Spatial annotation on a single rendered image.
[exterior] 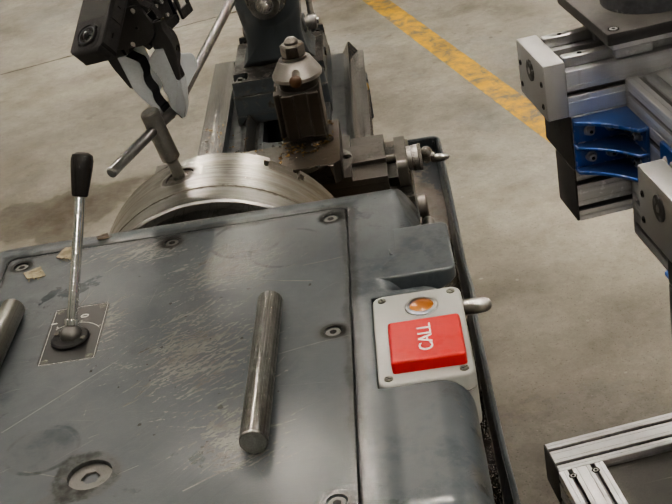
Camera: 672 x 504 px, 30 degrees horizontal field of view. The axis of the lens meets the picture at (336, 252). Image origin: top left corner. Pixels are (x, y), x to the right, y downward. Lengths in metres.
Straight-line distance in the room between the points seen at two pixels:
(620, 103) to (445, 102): 2.75
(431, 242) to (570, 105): 0.79
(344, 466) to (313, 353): 0.15
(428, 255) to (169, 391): 0.27
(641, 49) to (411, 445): 1.12
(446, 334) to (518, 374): 2.12
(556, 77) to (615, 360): 1.37
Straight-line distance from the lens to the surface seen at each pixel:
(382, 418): 0.95
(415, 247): 1.16
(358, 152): 2.05
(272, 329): 1.05
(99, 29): 1.36
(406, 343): 1.01
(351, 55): 2.79
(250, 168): 1.45
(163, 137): 1.42
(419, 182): 2.89
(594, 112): 1.94
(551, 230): 3.73
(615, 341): 3.22
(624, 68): 1.94
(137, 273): 1.22
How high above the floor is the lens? 1.82
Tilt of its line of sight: 29 degrees down
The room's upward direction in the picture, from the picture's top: 11 degrees counter-clockwise
